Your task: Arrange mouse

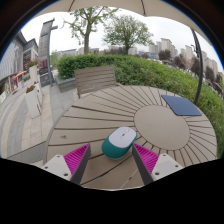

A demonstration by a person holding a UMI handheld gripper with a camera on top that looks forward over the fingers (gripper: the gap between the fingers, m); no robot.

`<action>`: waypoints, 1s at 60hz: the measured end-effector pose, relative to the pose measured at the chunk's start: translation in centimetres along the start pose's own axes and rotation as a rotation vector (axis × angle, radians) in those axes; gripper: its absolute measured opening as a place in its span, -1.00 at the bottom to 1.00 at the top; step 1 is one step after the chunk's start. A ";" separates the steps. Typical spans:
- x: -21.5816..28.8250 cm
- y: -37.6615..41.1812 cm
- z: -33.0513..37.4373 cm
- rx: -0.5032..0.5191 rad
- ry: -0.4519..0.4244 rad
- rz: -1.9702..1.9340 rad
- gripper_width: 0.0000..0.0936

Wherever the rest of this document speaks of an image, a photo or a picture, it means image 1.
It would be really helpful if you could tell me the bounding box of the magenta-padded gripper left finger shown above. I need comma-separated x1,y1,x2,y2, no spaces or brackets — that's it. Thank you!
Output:
42,143,92,186

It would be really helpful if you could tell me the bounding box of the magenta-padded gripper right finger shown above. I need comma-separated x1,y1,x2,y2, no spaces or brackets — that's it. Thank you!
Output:
131,143,183,186

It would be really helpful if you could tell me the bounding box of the white and teal computer mouse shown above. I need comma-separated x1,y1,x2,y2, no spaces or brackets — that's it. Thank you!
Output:
101,125,138,160

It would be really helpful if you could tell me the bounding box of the blue rectangular mouse pad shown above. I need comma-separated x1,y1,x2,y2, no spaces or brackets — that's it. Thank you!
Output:
160,94,203,117

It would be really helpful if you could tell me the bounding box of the white planter with red flowers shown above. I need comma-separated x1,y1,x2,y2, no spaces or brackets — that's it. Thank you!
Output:
27,59,40,84
24,84,43,120

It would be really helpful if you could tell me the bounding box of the long green hedge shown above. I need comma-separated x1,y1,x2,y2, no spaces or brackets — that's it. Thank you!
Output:
56,53,224,158

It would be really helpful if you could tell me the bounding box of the slatted wooden chair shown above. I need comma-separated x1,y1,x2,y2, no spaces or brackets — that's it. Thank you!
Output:
73,65,123,99

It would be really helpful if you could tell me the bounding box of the dark curved umbrella pole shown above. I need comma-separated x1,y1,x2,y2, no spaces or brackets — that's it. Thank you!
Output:
190,29,205,106

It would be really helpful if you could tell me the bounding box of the tall grey sign pillar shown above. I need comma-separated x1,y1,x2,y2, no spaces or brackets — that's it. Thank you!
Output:
37,18,59,88

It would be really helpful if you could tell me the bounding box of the bare-trunked leafy tree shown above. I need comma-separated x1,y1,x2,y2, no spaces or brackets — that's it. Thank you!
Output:
63,6,118,55

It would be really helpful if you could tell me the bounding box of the round-crowned green tree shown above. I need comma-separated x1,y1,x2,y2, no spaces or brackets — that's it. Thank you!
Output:
103,13,154,55

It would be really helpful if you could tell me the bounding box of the beige patio umbrella canopy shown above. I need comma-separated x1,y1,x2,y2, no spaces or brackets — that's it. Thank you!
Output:
33,0,214,44

